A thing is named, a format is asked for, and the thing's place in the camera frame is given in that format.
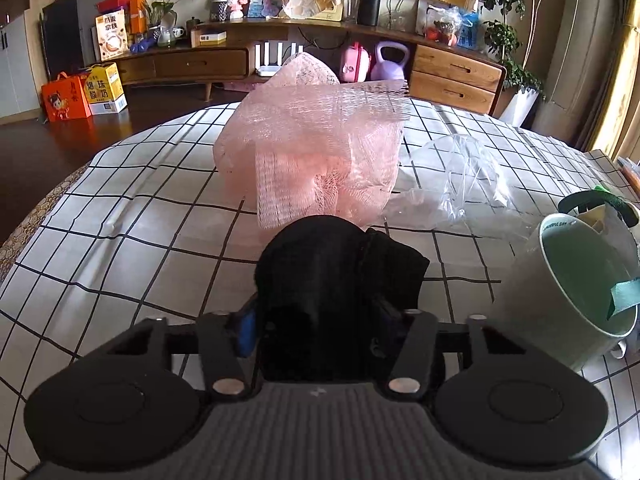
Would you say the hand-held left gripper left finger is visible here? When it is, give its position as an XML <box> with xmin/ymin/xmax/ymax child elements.
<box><xmin>107</xmin><ymin>296</ymin><xmax>259</xmax><ymax>404</ymax></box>

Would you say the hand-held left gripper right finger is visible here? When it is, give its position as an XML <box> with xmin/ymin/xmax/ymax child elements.
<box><xmin>377</xmin><ymin>299</ymin><xmax>532</xmax><ymax>402</ymax></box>

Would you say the black cloth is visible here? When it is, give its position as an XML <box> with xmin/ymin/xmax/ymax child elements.
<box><xmin>254</xmin><ymin>216</ymin><xmax>431</xmax><ymax>383</ymax></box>

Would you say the white bucket with green inside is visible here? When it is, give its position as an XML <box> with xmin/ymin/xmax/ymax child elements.
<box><xmin>492</xmin><ymin>212</ymin><xmax>640</xmax><ymax>372</ymax></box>

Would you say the clear plastic bag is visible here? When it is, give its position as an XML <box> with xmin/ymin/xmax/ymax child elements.
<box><xmin>385</xmin><ymin>135</ymin><xmax>538</xmax><ymax>246</ymax></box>

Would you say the pink mesh net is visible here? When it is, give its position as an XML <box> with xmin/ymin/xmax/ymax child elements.
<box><xmin>213</xmin><ymin>52</ymin><xmax>411</xmax><ymax>231</ymax></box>

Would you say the checked white tablecloth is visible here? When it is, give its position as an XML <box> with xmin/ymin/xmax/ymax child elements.
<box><xmin>0</xmin><ymin>97</ymin><xmax>640</xmax><ymax>480</ymax></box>

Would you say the potted plant in white pot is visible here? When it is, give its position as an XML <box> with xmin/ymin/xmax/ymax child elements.
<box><xmin>479</xmin><ymin>0</ymin><xmax>547</xmax><ymax>129</ymax></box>

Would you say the wooden TV cabinet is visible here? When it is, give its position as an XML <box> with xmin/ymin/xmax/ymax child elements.
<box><xmin>95</xmin><ymin>17</ymin><xmax>508</xmax><ymax>117</ymax></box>

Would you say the purple kettlebell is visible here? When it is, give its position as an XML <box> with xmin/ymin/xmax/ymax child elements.
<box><xmin>370</xmin><ymin>41</ymin><xmax>412</xmax><ymax>82</ymax></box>

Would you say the green rimmed container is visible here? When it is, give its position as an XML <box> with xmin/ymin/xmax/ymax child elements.
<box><xmin>557</xmin><ymin>186</ymin><xmax>640</xmax><ymax>241</ymax></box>

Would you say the pink toy case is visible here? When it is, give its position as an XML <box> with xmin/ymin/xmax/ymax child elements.
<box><xmin>340</xmin><ymin>42</ymin><xmax>372</xmax><ymax>84</ymax></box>

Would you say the white router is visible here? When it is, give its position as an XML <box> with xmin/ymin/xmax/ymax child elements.
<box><xmin>252</xmin><ymin>42</ymin><xmax>307</xmax><ymax>79</ymax></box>

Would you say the yellow carton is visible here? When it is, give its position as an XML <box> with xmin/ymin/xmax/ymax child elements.
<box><xmin>79</xmin><ymin>62</ymin><xmax>129</xmax><ymax>115</ymax></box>

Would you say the orange gift box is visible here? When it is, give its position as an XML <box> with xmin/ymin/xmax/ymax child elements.
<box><xmin>41</xmin><ymin>72</ymin><xmax>94</xmax><ymax>124</ymax></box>

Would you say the plastic bag of fruit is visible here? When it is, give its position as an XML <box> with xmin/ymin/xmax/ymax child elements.
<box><xmin>424</xmin><ymin>4</ymin><xmax>465</xmax><ymax>47</ymax></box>

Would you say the blue plastic bag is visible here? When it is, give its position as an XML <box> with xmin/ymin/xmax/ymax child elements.
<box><xmin>456</xmin><ymin>10</ymin><xmax>484</xmax><ymax>52</ymax></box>

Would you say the black speaker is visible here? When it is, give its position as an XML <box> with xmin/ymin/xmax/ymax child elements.
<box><xmin>357</xmin><ymin>0</ymin><xmax>382</xmax><ymax>27</ymax></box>

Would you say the white and brown printed box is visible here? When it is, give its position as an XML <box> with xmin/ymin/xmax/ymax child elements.
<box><xmin>95</xmin><ymin>9</ymin><xmax>129</xmax><ymax>63</ymax></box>

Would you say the yellow curtain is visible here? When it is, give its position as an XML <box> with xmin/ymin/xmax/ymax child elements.
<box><xmin>575</xmin><ymin>0</ymin><xmax>640</xmax><ymax>161</ymax></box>

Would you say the black cabinet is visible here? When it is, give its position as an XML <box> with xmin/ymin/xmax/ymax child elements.
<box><xmin>40</xmin><ymin>0</ymin><xmax>114</xmax><ymax>82</ymax></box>

